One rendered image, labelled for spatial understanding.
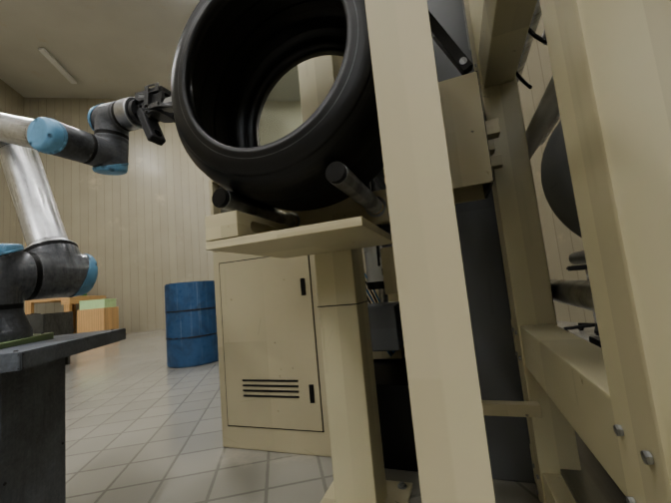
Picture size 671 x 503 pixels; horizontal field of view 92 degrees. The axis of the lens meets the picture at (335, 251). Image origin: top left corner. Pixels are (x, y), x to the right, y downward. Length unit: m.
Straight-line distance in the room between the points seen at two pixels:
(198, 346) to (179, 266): 6.39
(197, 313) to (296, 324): 2.46
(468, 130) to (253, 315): 1.13
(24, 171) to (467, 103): 1.46
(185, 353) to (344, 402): 2.95
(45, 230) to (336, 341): 1.03
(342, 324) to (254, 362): 0.66
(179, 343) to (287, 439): 2.47
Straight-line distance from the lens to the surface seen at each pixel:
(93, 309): 8.76
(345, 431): 1.11
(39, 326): 5.01
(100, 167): 1.22
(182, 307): 3.84
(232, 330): 1.63
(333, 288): 1.02
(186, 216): 10.27
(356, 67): 0.71
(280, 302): 1.47
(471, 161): 0.94
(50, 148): 1.16
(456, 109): 0.99
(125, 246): 10.61
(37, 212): 1.49
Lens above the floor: 0.68
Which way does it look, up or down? 6 degrees up
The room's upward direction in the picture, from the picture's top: 5 degrees counter-clockwise
